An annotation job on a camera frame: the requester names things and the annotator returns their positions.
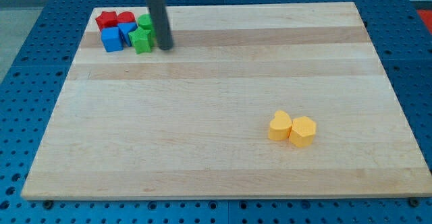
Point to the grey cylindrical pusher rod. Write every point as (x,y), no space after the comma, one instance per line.
(160,20)

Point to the green round block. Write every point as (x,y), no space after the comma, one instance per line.
(144,21)

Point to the red half-round block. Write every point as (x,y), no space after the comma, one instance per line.
(125,17)

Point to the green star block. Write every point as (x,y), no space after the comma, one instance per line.
(141,40)

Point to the blue triangular block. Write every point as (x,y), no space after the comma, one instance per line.
(125,29)

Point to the red star block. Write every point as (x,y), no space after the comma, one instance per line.
(107,19)

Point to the blue cube block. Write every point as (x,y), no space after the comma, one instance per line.
(112,39)

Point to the wooden board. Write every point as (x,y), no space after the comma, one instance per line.
(192,122)

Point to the yellow heart block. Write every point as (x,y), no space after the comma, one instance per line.
(280,126)

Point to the yellow hexagon block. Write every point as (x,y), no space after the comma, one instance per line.
(303,131)

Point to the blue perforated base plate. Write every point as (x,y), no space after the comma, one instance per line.
(32,84)

